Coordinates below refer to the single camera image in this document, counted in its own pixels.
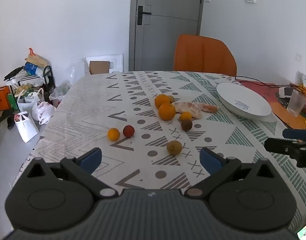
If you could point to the brown passion fruit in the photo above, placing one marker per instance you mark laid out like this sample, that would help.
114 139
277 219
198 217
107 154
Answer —
186 125

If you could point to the small green fruit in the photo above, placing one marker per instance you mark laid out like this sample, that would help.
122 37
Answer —
171 99

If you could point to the white paper bag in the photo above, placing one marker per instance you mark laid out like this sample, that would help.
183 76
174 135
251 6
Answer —
26 128

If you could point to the small orange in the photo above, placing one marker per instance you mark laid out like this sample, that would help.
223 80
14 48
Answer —
185 116
113 134

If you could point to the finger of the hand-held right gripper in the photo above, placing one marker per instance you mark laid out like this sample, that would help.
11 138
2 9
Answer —
296 133
280 145

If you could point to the black shoe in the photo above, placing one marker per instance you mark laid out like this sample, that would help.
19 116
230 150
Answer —
10 121

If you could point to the white plastic bag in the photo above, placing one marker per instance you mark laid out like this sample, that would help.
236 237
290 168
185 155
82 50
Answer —
44 112

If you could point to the red orange printed mat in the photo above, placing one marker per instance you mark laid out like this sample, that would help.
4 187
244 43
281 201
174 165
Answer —
290 120

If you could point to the blue packet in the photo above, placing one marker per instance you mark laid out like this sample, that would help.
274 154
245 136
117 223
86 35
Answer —
31 68

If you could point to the white tote bag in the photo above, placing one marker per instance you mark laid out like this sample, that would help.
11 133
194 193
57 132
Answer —
30 103

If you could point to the white plate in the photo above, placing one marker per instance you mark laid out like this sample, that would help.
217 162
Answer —
243 97

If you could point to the orange chair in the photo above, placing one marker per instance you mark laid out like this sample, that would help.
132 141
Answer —
203 55

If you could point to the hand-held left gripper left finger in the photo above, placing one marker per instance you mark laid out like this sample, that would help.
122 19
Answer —
91 160

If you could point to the orange box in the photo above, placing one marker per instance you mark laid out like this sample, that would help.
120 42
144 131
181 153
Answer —
0 98

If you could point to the peeled pomelo segment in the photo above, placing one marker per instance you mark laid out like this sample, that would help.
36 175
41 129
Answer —
190 107

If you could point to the red round fruit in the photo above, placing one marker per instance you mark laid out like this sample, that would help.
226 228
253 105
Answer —
128 131

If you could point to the translucent plastic bag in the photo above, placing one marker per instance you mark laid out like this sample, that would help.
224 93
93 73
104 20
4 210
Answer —
59 93

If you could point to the black storage rack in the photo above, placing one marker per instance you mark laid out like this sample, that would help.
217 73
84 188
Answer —
48 80

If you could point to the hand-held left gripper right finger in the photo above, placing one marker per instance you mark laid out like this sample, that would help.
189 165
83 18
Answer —
210 161

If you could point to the clear plastic bag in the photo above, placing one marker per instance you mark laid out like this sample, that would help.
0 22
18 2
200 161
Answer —
76 72

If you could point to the large orange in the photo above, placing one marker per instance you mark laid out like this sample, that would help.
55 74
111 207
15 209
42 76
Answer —
166 112
161 101

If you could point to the patterned tablecloth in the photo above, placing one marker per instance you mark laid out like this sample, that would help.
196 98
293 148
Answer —
93 110

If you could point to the grey door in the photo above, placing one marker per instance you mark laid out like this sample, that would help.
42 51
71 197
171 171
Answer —
168 30

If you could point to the white electronic device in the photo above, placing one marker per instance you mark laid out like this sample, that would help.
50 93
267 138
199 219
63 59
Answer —
284 92

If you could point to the yellow-green round fruit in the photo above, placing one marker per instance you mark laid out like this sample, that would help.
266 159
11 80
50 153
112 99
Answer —
174 147

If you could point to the brown cardboard box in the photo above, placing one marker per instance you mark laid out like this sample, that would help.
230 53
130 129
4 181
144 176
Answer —
99 67

